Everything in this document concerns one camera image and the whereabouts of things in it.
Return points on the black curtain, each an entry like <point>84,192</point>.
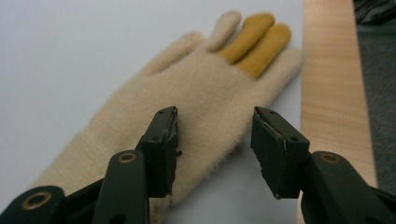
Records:
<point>376,11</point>

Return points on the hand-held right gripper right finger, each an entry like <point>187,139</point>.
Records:
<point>274,158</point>

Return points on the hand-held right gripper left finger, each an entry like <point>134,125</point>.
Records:
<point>162,155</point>

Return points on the cream glove with orange fingers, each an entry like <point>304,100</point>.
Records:
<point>202,102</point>

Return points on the light grey table mat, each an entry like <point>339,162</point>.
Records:
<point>62,62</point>

